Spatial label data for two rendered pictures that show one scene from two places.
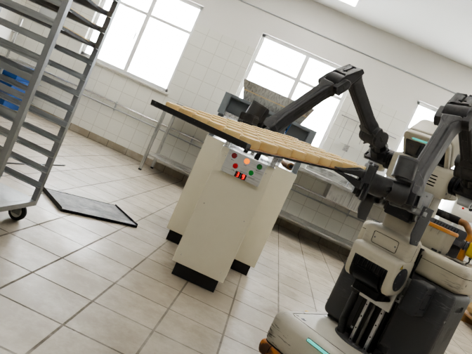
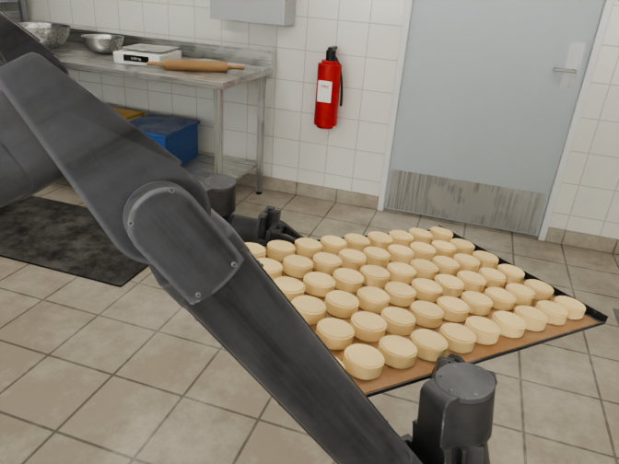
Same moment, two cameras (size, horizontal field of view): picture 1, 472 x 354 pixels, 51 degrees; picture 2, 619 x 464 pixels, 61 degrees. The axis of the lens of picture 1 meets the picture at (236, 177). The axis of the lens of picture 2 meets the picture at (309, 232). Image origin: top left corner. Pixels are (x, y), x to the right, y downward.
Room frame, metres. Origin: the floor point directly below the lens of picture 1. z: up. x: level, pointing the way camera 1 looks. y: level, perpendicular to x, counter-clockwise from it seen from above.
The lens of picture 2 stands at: (2.18, -0.04, 1.40)
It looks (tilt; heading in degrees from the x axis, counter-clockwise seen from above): 25 degrees down; 193
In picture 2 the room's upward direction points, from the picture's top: 4 degrees clockwise
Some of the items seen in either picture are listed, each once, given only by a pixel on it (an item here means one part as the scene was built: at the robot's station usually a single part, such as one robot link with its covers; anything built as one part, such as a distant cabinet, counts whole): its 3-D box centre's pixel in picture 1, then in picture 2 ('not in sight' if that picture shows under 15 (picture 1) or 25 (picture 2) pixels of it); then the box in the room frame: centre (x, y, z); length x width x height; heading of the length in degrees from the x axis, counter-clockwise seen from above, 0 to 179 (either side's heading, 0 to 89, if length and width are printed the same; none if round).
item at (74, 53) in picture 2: not in sight; (119, 117); (-0.92, -2.13, 0.49); 1.90 x 0.72 x 0.98; 87
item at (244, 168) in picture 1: (244, 167); not in sight; (2.87, -0.02, 0.77); 0.24 x 0.04 x 0.14; 88
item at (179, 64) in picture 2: not in sight; (196, 65); (-0.76, -1.47, 0.91); 0.56 x 0.06 x 0.06; 115
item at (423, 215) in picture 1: (396, 208); not in sight; (2.05, -0.66, 0.93); 0.28 x 0.16 x 0.22; 47
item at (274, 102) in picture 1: (274, 104); not in sight; (3.74, -0.04, 1.25); 0.56 x 0.29 x 0.14; 88
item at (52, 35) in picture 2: not in sight; (40, 37); (-0.93, -2.68, 0.95); 0.39 x 0.39 x 0.14
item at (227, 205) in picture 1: (226, 209); not in sight; (3.23, -0.03, 0.45); 0.70 x 0.34 x 0.90; 178
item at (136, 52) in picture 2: not in sight; (148, 54); (-0.87, -1.85, 0.92); 0.32 x 0.30 x 0.09; 4
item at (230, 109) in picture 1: (261, 133); not in sight; (3.74, -0.04, 1.01); 0.72 x 0.33 x 0.34; 88
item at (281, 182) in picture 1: (234, 197); not in sight; (4.22, -0.06, 0.42); 1.28 x 0.72 x 0.84; 178
